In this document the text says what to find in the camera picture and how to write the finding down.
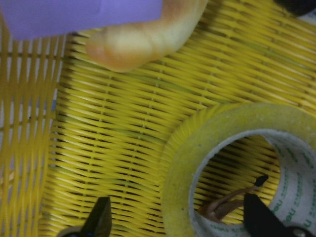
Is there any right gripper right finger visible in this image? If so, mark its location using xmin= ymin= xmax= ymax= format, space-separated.
xmin=243 ymin=194 xmax=291 ymax=237

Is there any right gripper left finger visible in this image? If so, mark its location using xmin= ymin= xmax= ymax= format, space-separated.
xmin=79 ymin=197 xmax=112 ymax=237

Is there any yellow tape roll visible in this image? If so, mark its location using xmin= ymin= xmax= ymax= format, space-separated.
xmin=160 ymin=103 xmax=316 ymax=237

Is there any brown toy animal figure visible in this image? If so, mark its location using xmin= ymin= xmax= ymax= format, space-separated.
xmin=197 ymin=174 xmax=269 ymax=223

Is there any yellow woven basket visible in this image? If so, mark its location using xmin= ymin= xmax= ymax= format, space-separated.
xmin=0 ymin=0 xmax=316 ymax=237

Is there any toy bread croissant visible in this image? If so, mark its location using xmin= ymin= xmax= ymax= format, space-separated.
xmin=86 ymin=0 xmax=207 ymax=73

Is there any purple foam cube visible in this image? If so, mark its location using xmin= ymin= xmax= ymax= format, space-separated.
xmin=0 ymin=0 xmax=163 ymax=40

